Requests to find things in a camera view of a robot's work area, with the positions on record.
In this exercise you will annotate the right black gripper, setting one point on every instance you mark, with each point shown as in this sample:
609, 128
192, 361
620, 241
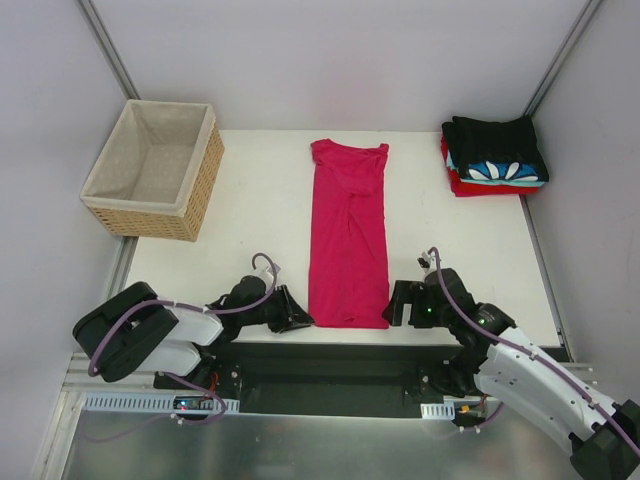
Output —
416, 306

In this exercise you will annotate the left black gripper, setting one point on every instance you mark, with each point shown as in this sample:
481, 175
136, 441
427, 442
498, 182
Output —
282, 310

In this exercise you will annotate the pink t shirt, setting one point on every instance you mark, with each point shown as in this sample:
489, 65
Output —
348, 272

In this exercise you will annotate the red t shirt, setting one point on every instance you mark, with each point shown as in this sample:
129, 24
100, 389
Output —
461, 188

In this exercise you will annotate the wicker basket with liner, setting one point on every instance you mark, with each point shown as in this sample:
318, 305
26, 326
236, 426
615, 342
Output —
155, 174

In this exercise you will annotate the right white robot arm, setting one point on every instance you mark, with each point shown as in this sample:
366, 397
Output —
496, 358

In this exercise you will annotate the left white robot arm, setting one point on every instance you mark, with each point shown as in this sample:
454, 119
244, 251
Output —
137, 330

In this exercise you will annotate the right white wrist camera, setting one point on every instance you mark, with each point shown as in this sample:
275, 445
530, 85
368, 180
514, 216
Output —
430, 264

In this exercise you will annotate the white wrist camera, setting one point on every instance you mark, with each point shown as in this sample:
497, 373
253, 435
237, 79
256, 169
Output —
430, 264
272, 272

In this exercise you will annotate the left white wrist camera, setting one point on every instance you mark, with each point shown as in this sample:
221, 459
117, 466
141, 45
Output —
272, 272

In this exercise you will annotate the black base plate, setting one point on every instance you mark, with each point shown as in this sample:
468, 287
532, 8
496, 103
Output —
379, 381

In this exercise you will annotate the left aluminium frame post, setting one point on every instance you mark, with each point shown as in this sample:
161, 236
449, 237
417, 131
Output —
108, 48

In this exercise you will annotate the aluminium frame post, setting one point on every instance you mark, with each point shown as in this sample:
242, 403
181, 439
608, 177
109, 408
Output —
108, 48
577, 31

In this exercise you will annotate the right aluminium frame post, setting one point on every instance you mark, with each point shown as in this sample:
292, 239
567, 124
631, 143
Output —
577, 31

